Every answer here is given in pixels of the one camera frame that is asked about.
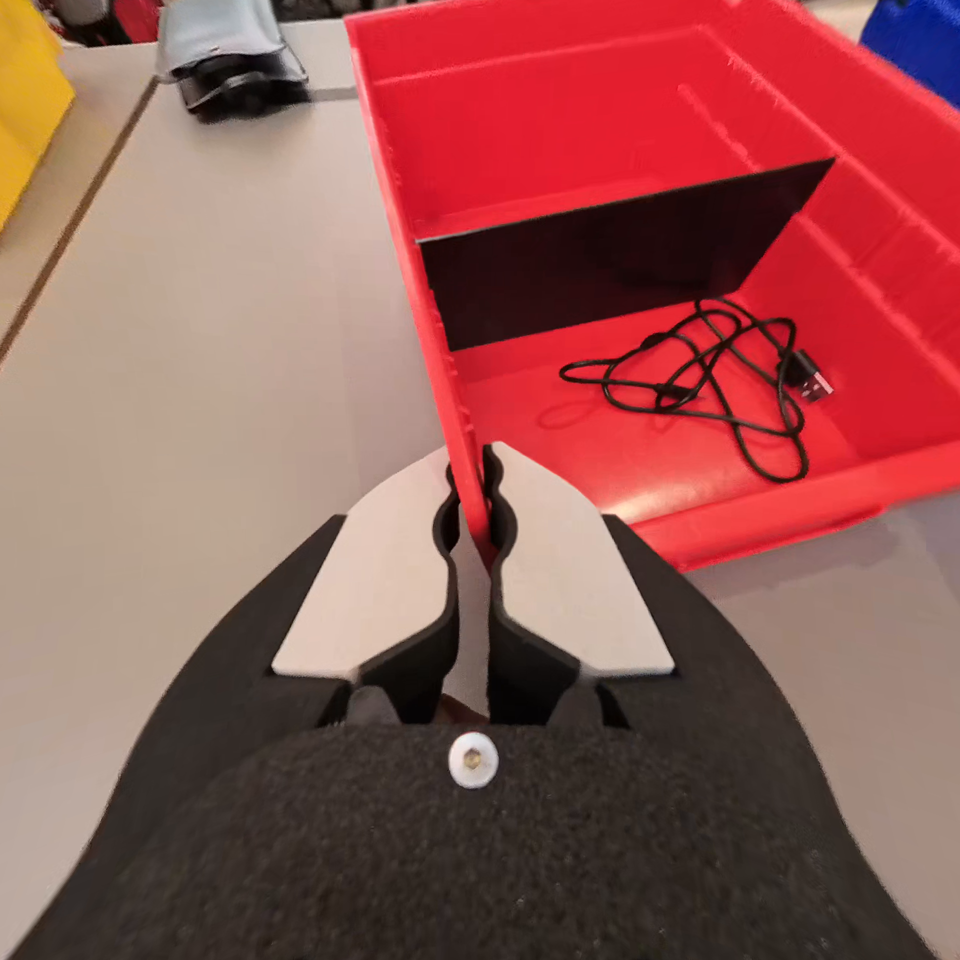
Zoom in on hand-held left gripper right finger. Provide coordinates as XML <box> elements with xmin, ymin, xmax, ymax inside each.
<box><xmin>483</xmin><ymin>442</ymin><xmax>676</xmax><ymax>687</ymax></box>

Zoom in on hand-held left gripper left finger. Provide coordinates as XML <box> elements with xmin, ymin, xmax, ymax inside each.
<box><xmin>271</xmin><ymin>448</ymin><xmax>460</xmax><ymax>684</ymax></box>

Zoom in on black cable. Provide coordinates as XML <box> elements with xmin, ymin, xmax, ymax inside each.
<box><xmin>558</xmin><ymin>298</ymin><xmax>836</xmax><ymax>484</ymax></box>

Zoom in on red storage bin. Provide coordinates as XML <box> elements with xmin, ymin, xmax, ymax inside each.
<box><xmin>345</xmin><ymin>0</ymin><xmax>960</xmax><ymax>573</ymax></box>

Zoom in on blue storage bin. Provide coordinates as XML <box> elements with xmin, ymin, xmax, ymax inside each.
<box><xmin>858</xmin><ymin>0</ymin><xmax>960</xmax><ymax>108</ymax></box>

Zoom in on grey desk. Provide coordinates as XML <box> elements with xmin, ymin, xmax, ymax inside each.
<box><xmin>0</xmin><ymin>18</ymin><xmax>960</xmax><ymax>960</ymax></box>

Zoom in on yellow bin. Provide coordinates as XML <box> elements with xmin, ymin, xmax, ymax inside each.
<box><xmin>0</xmin><ymin>0</ymin><xmax>78</xmax><ymax>231</ymax></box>

